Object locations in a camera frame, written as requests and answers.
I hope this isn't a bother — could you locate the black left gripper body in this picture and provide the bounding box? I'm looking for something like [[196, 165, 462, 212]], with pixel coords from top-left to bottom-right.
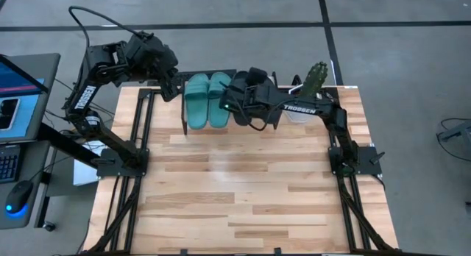
[[124, 32, 180, 84]]

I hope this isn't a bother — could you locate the black rubber slide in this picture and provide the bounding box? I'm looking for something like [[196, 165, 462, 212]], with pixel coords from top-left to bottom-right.
[[230, 71, 255, 127], [253, 74, 277, 129]]

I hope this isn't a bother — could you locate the black keyboard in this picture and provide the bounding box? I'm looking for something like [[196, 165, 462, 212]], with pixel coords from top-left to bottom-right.
[[0, 144, 21, 184]]

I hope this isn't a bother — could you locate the teal rubber slide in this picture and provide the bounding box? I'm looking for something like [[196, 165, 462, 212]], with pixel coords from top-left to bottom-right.
[[183, 73, 210, 131], [208, 71, 233, 129]]

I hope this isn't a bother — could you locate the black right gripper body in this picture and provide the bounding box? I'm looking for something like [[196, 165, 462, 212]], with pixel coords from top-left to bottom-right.
[[219, 84, 284, 121]]

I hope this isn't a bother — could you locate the laptop with blue screen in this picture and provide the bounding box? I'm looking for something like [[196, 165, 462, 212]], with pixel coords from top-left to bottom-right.
[[0, 52, 62, 145]]

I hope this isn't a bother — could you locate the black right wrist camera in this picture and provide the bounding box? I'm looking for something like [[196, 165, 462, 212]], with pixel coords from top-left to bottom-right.
[[245, 66, 269, 87]]

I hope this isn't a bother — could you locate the white plant pot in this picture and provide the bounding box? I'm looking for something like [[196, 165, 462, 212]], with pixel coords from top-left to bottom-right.
[[285, 85, 321, 124]]

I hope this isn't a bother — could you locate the grey computer desk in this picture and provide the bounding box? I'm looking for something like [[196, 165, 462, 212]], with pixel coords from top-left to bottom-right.
[[0, 138, 56, 230]]

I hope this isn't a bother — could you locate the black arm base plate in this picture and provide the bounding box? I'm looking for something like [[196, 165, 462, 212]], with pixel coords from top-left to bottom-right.
[[96, 148, 150, 178], [328, 145, 386, 177]]

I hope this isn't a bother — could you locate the white box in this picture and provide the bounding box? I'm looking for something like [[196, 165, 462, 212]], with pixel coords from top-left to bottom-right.
[[72, 140, 100, 187]]

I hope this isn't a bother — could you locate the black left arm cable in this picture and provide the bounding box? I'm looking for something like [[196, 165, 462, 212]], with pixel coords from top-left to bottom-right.
[[68, 5, 154, 68]]

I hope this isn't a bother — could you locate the black computer mouse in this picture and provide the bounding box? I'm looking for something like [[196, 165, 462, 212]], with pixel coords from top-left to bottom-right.
[[4, 179, 34, 215]]

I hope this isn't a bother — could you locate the grey stand with cables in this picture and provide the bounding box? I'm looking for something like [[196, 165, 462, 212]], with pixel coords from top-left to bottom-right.
[[436, 118, 471, 163]]

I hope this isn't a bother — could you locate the black aluminium table frame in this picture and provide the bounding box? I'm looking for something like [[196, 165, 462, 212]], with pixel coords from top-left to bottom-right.
[[82, 85, 398, 256]]

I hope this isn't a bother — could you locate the black perforated floor mat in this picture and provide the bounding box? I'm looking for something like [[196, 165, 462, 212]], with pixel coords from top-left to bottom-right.
[[146, 68, 238, 87]]

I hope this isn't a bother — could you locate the wooden shelf black metal frame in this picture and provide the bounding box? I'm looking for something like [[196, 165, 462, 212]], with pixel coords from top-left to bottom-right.
[[181, 70, 283, 136]]

